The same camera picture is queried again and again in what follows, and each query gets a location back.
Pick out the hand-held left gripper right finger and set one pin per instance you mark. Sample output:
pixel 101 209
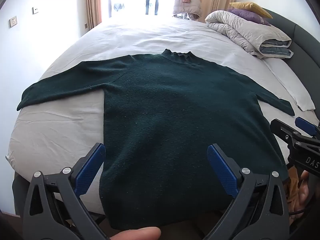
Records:
pixel 221 170

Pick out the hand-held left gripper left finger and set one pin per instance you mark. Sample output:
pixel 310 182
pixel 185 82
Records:
pixel 90 166

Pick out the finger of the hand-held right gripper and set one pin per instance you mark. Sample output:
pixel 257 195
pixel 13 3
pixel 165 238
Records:
pixel 305 126
pixel 280 128

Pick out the dark green sweater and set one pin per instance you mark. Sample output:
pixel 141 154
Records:
pixel 175 120

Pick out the person's right hand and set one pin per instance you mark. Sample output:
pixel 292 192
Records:
pixel 303 197

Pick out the person's left hand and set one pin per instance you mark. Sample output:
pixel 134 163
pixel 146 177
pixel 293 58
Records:
pixel 137 233

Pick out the bed with white sheet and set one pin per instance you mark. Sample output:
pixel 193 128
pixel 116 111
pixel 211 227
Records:
pixel 67 127

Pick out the flat white pillow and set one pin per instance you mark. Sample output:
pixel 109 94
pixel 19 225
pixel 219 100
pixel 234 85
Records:
pixel 290 82

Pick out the dark grey headboard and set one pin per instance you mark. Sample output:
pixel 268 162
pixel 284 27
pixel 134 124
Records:
pixel 300 32

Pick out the folded beige duvet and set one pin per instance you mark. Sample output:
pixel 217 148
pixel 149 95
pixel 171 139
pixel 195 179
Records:
pixel 245 30

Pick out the purple pillow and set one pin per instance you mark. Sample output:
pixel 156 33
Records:
pixel 246 16

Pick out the yellow pillow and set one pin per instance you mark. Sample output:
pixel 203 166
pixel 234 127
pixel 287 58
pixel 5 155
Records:
pixel 251 7

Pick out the beige puffer vest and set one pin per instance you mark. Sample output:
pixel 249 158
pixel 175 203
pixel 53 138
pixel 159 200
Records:
pixel 186 3

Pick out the small dark hanging garment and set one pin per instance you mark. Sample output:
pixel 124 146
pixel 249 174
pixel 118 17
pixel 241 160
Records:
pixel 118 7

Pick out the white wall socket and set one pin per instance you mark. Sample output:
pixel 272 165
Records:
pixel 13 21
pixel 35 10

